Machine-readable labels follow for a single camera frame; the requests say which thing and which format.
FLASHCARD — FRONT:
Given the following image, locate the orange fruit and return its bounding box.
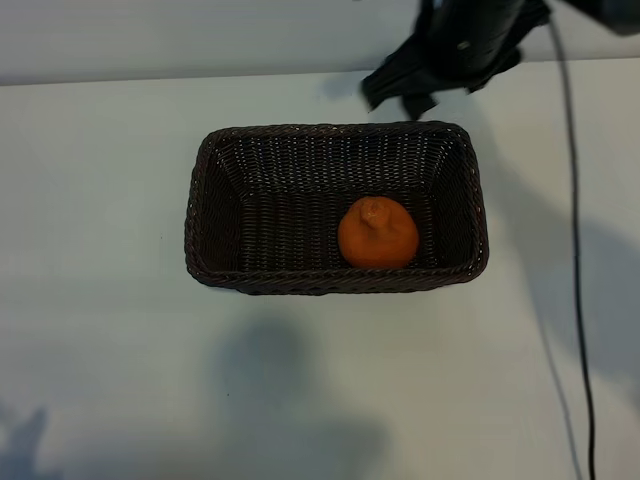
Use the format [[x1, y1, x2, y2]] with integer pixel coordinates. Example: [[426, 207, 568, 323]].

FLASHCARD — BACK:
[[337, 195, 421, 270]]

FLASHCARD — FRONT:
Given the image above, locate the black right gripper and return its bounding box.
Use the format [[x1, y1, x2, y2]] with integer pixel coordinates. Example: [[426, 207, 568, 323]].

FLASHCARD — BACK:
[[361, 27, 471, 122]]

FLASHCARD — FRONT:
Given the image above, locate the dark brown wicker basket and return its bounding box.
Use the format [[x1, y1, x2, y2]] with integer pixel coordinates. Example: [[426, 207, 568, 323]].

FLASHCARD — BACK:
[[184, 119, 490, 297]]

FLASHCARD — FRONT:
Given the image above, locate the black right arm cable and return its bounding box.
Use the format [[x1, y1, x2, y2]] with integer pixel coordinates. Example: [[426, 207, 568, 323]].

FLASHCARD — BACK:
[[548, 12, 598, 480]]

